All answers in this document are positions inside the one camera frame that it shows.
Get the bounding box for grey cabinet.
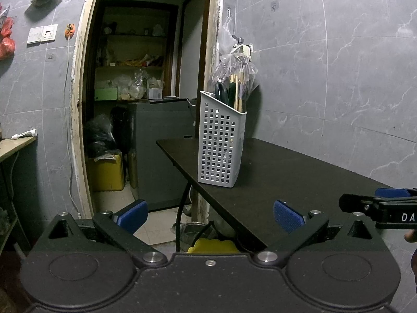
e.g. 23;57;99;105
126;98;198;211

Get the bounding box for black trash bag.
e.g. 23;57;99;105
85;113;122;161

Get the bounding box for yellow box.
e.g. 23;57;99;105
86;152;126;192

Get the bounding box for white wall socket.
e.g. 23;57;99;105
40;23;59;43

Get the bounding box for clear bags of food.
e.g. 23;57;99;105
116;71;149;100

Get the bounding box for red plastic bag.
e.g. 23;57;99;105
0;16;15;39
0;37;16;61

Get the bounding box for wooden door frame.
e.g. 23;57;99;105
66;0;226;220

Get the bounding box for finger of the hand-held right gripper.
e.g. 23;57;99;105
338;187;417;218

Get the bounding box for white perforated utensil basket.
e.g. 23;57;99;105
197;90;248;189

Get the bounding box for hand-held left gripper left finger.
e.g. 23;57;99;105
39;200;168;268

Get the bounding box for wooden side shelf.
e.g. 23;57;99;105
0;135;38;162

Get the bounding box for wooden shelf cupboard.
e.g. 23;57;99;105
85;1;180;101

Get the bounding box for metal bowl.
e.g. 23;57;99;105
171;221;213;246

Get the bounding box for yellow sponge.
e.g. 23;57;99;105
187;238;241;254

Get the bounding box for wall faucet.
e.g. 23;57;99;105
231;35;254;63

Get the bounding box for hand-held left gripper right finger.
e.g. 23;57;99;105
255;200;390;267

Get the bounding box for green box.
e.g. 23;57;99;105
94;88;119;101

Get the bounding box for white wall switch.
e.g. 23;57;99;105
26;27;43;44

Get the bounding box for clear hanging plastic bag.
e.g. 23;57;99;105
211;16;260;105

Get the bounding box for white tube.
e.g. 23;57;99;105
11;129;38;140

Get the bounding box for white cable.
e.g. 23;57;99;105
63;37;83;218

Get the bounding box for green-handled scissors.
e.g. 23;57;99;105
214;78;238;109

